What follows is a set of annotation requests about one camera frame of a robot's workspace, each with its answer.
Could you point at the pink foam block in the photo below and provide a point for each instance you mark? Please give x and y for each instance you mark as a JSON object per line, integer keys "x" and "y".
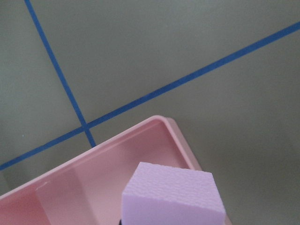
{"x": 165, "y": 195}

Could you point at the pink plastic bin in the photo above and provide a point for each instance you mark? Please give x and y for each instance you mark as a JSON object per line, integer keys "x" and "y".
{"x": 86, "y": 190}

